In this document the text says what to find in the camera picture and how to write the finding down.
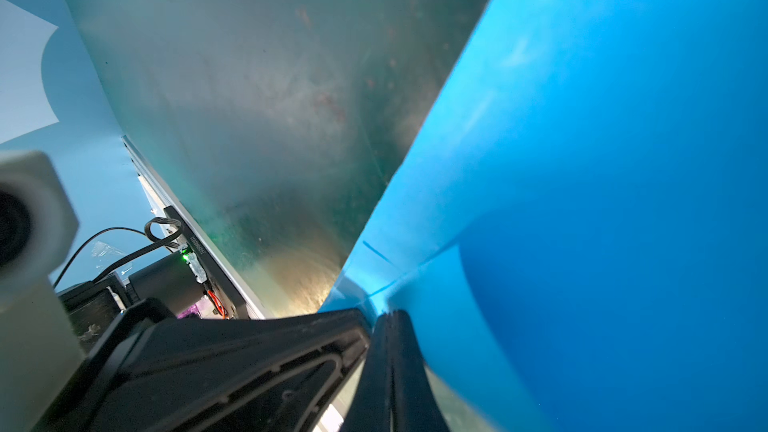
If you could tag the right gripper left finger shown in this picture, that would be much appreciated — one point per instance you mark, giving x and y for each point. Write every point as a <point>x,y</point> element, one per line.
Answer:
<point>370,409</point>

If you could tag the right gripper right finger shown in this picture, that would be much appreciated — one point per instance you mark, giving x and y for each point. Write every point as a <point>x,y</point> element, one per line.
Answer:
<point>414,405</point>

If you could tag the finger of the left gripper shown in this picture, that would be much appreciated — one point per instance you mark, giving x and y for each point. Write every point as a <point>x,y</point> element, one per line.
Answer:
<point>151,371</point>

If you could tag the blue square paper sheet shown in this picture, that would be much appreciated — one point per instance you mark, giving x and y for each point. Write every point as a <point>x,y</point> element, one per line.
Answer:
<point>579,230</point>

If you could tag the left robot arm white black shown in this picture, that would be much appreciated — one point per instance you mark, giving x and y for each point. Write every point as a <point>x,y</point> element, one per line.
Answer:
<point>138,294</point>

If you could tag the purple ribbed plastic item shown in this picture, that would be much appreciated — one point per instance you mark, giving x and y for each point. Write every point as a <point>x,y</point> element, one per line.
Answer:
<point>192,312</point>

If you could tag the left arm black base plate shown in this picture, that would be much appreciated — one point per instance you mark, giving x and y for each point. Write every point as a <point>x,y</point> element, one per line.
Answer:
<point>218,284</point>

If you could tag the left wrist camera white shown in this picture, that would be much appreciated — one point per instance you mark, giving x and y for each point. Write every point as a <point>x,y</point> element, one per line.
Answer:
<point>39,351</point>

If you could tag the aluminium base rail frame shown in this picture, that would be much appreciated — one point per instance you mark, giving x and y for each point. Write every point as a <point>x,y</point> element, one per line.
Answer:
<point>168,198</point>

